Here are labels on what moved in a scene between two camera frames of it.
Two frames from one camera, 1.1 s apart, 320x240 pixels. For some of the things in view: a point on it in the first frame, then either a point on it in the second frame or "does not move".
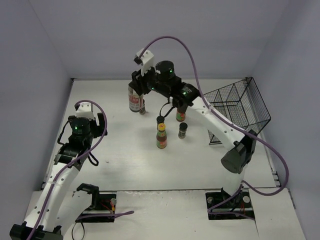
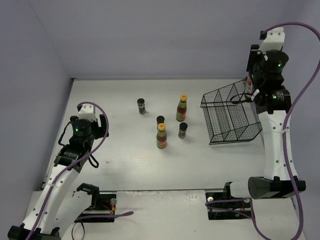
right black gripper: [136, 83] -> [251, 59]
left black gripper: [101, 124] does not move
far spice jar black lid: [143, 110] does not move
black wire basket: [240, 103] does not move
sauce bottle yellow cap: [161, 137] does not move
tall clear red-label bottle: [134, 99] -> [249, 87]
